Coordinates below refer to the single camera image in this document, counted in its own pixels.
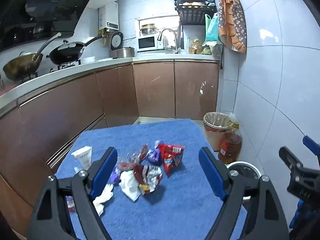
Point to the clear plastic bag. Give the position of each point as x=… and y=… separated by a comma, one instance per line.
x=127, y=163

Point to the orange patterned apron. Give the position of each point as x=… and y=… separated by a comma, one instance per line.
x=231, y=20

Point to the white tube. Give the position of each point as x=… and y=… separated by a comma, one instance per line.
x=83, y=155

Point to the white water heater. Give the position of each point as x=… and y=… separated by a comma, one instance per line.
x=108, y=15

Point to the black dish rack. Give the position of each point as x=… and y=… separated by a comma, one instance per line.
x=195, y=12

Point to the blue towel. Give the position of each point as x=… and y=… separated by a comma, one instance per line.
x=175, y=205

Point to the black range hood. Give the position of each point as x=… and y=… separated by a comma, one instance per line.
x=50, y=5

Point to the gas stove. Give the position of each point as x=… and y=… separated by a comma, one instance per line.
x=62, y=67

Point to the black bin liner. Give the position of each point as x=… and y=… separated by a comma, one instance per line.
x=250, y=172

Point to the brown kitchen cabinet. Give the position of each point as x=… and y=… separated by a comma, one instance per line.
x=155, y=87

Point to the red snack packet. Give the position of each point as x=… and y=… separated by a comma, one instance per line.
x=171, y=158

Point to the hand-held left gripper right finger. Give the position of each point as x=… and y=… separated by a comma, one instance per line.
x=212, y=172

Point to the golden wok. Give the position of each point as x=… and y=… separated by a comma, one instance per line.
x=22, y=66

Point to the white microwave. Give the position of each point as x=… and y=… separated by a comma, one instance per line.
x=147, y=43

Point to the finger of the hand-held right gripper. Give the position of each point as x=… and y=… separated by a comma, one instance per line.
x=305, y=177
x=312, y=145

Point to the white trash bin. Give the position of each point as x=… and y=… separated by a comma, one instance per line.
x=246, y=164

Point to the yellow jar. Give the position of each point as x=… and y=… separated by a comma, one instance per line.
x=196, y=47

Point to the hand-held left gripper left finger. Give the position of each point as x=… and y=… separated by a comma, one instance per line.
x=105, y=170

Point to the beige trash bin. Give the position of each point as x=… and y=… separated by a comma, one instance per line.
x=211, y=137

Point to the steel faucet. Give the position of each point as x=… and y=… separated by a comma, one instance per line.
x=172, y=33

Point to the steel pot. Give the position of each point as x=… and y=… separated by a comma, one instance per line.
x=125, y=53

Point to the golden pot with glass lid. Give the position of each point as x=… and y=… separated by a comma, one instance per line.
x=149, y=30

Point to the teal plastic bag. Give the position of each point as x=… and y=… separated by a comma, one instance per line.
x=212, y=30

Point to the black rice cooker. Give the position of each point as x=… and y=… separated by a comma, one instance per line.
x=116, y=40

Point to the purple wrapper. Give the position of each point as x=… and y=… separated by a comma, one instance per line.
x=153, y=155
x=115, y=177

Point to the brown snack wrapper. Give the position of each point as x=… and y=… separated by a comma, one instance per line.
x=150, y=177

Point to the cooking oil bottle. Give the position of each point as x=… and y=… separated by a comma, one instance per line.
x=228, y=150

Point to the brass gas pipes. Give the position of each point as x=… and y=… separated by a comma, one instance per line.
x=102, y=32

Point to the black wok with lid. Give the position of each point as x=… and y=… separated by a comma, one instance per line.
x=65, y=53

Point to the white tissue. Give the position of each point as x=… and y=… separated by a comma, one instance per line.
x=128, y=187
x=103, y=195

